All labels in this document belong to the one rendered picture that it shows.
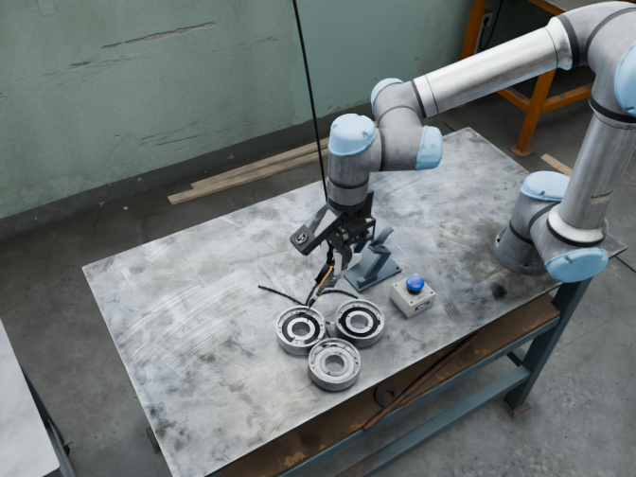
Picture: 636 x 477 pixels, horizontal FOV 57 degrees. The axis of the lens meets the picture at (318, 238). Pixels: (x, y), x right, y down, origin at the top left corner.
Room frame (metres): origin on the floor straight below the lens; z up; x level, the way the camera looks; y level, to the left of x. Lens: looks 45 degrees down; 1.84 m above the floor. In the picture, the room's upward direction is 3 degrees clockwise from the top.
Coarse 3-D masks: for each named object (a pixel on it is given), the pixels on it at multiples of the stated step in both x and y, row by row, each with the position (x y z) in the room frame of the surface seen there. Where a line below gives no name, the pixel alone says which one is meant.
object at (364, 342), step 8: (344, 304) 0.80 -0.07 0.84; (352, 304) 0.81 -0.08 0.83; (360, 304) 0.81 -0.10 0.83; (368, 304) 0.81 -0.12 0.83; (336, 312) 0.78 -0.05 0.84; (352, 312) 0.79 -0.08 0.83; (360, 312) 0.79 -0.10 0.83; (376, 312) 0.79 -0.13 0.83; (336, 320) 0.76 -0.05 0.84; (352, 320) 0.78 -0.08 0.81; (360, 320) 0.79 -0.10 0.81; (368, 320) 0.77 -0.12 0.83; (336, 328) 0.75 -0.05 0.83; (352, 328) 0.75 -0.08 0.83; (368, 328) 0.75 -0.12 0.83; (344, 336) 0.72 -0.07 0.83; (352, 336) 0.72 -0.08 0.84; (368, 336) 0.73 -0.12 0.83; (376, 336) 0.73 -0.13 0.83; (360, 344) 0.71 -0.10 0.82; (368, 344) 0.72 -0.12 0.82
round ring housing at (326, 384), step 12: (312, 348) 0.68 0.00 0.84; (324, 348) 0.69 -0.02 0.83; (348, 348) 0.70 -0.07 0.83; (312, 360) 0.66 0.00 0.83; (324, 360) 0.67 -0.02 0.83; (336, 360) 0.68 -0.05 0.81; (360, 360) 0.66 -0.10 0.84; (312, 372) 0.63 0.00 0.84; (324, 372) 0.64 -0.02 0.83; (336, 372) 0.64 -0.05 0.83; (324, 384) 0.61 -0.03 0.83; (336, 384) 0.61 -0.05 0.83; (348, 384) 0.62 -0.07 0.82
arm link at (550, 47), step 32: (544, 32) 1.00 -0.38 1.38; (576, 32) 0.97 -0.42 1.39; (480, 64) 0.97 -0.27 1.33; (512, 64) 0.96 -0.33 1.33; (544, 64) 0.96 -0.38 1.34; (576, 64) 0.97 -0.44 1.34; (384, 96) 0.96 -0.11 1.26; (416, 96) 0.94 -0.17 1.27; (448, 96) 0.94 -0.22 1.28; (480, 96) 0.95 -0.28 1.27
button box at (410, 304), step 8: (400, 280) 0.87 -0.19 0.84; (392, 288) 0.86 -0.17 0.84; (400, 288) 0.85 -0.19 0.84; (408, 288) 0.85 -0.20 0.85; (424, 288) 0.86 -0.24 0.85; (392, 296) 0.85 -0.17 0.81; (400, 296) 0.83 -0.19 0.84; (408, 296) 0.83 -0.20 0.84; (416, 296) 0.83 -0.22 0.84; (424, 296) 0.83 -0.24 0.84; (432, 296) 0.84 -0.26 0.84; (400, 304) 0.83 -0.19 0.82; (408, 304) 0.81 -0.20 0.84; (416, 304) 0.81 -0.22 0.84; (424, 304) 0.82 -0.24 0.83; (432, 304) 0.84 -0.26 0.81; (408, 312) 0.81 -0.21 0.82; (416, 312) 0.82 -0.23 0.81
